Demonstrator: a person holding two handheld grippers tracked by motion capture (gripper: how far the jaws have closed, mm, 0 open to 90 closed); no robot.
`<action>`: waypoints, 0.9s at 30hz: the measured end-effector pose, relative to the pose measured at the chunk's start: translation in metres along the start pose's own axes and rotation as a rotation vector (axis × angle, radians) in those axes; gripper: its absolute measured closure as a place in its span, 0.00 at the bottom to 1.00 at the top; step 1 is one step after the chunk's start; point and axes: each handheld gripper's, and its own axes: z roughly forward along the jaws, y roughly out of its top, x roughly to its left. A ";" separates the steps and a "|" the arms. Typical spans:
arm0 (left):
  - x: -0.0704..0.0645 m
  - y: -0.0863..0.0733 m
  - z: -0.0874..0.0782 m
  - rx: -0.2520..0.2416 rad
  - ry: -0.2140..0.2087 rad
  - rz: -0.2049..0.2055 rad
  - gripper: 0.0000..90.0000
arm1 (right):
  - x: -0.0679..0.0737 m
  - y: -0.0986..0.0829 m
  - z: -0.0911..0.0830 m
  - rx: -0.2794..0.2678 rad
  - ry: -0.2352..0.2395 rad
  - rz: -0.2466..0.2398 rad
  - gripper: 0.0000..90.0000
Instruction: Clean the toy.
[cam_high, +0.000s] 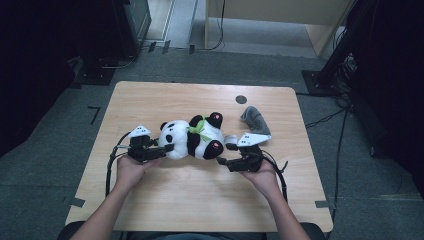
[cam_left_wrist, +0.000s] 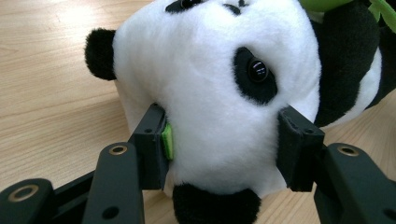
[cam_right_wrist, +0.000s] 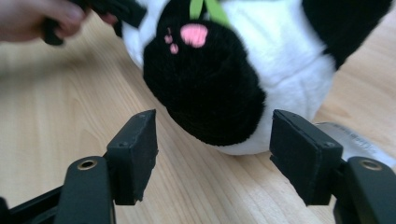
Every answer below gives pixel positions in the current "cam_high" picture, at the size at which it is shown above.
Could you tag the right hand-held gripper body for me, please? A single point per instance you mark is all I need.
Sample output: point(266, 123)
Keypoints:
point(250, 156)

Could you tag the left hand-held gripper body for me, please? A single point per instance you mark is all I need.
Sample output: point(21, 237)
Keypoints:
point(143, 151)

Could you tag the panda plush toy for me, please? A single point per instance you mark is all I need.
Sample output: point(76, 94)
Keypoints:
point(181, 140)

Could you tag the grey cloth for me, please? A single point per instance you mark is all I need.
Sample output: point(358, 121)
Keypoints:
point(256, 121)

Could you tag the person's left hand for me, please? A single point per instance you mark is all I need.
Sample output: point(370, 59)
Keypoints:
point(131, 171)

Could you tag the person's right hand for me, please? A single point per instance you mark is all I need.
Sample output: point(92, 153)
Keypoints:
point(263, 178)

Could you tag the dark round table grommet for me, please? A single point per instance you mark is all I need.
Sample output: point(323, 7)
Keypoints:
point(241, 99)

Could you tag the person's grey-blue clothing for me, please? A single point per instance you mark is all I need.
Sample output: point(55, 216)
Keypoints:
point(200, 237)

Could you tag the grey tape strip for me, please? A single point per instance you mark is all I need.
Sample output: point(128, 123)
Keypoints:
point(77, 202)
point(321, 204)

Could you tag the black tape strip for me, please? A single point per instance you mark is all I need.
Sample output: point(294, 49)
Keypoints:
point(166, 47)
point(192, 49)
point(151, 46)

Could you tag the black cabinet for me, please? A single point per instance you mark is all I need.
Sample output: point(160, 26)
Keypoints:
point(133, 23)

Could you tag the black metal stand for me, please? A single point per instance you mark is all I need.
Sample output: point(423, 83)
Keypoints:
point(336, 56)

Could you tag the dark curtain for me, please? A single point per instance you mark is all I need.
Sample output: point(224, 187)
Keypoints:
point(393, 83)
point(33, 66)

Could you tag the light wooden cabinet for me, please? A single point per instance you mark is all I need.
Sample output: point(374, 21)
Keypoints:
point(266, 10)

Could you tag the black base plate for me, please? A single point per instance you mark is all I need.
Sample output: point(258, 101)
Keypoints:
point(95, 76)

